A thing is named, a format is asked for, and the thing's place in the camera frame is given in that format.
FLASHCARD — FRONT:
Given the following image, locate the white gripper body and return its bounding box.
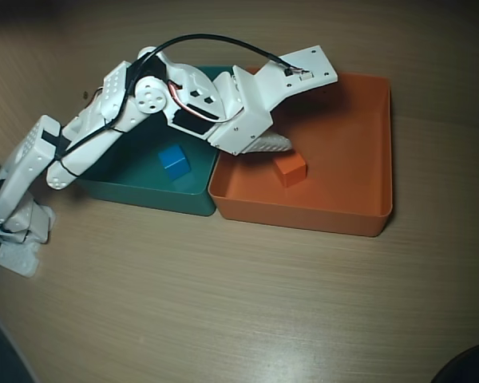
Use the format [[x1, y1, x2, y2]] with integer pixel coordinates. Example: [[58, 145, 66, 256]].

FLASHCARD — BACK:
[[206, 65, 275, 157]]

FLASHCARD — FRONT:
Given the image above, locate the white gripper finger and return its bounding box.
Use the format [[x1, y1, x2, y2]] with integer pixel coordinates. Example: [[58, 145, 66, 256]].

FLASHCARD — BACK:
[[238, 132, 295, 156]]

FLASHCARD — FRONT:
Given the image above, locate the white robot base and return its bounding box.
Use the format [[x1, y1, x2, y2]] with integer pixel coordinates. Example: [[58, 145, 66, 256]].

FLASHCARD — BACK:
[[0, 241, 42, 278]]

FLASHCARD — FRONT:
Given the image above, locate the blue cube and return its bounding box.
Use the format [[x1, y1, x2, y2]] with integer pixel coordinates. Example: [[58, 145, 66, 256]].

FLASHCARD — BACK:
[[157, 144, 192, 182]]

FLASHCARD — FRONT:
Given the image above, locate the teal plastic box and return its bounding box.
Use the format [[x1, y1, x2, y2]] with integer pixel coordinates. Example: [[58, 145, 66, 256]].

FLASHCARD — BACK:
[[71, 65, 245, 218]]

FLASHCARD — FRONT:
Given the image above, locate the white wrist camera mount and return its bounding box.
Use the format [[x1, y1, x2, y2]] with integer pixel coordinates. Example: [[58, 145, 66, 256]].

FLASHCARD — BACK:
[[243, 44, 340, 117]]

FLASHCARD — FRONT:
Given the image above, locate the orange plastic box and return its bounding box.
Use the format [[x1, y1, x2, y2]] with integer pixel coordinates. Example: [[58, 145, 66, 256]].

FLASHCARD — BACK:
[[208, 66, 394, 239]]

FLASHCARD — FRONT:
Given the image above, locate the black round object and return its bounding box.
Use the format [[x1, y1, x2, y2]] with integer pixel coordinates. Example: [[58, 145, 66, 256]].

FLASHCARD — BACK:
[[433, 342, 479, 383]]

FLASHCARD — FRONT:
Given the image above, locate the orange cube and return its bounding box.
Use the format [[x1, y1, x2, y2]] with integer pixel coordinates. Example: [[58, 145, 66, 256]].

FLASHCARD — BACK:
[[272, 152, 308, 188]]

